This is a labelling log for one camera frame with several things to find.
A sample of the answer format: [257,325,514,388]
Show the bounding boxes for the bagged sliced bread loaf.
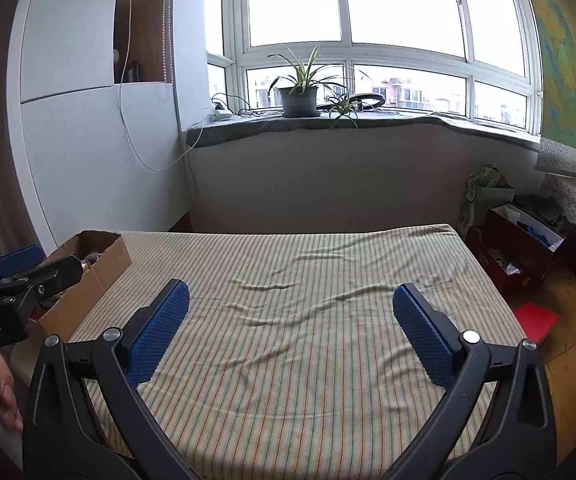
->
[80,252,101,273]

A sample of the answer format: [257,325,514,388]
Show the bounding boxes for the person's left hand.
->
[0,352,23,434]

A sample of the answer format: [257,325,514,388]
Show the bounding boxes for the open cardboard box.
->
[28,231,131,341]

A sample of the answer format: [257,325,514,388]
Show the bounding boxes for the red paper sheet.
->
[512,302,559,344]

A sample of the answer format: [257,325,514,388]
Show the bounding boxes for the red storage box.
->
[465,204,565,295]

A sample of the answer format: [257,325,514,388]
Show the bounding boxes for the white cabinet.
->
[6,0,191,252]

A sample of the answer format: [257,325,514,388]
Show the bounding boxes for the striped tablecloth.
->
[72,224,524,479]

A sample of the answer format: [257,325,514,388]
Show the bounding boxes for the green printed bag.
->
[456,164,515,240]

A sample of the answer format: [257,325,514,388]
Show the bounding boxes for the white power adapter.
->
[211,107,233,122]

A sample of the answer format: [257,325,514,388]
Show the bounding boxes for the potted spider plant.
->
[268,44,346,118]

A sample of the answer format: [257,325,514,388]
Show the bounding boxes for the small trailing plant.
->
[316,93,385,129]

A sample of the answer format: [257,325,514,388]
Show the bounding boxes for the white hanging cable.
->
[117,0,207,172]

